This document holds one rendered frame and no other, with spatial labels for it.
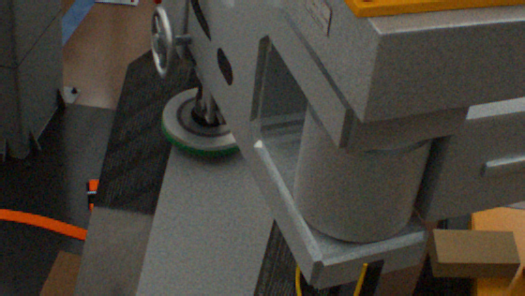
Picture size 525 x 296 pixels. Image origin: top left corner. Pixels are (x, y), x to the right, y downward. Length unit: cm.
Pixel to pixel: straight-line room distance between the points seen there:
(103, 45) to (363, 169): 265
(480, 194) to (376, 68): 46
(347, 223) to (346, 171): 10
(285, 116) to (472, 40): 54
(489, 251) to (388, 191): 73
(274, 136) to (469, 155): 36
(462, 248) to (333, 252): 66
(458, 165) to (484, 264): 66
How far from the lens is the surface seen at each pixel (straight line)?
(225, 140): 205
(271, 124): 150
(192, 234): 191
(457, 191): 137
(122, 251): 196
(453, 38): 103
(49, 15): 318
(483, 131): 130
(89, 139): 332
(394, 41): 99
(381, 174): 126
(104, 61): 372
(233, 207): 198
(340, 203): 130
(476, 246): 198
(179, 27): 183
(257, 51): 143
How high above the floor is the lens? 221
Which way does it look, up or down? 42 degrees down
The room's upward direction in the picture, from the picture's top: 8 degrees clockwise
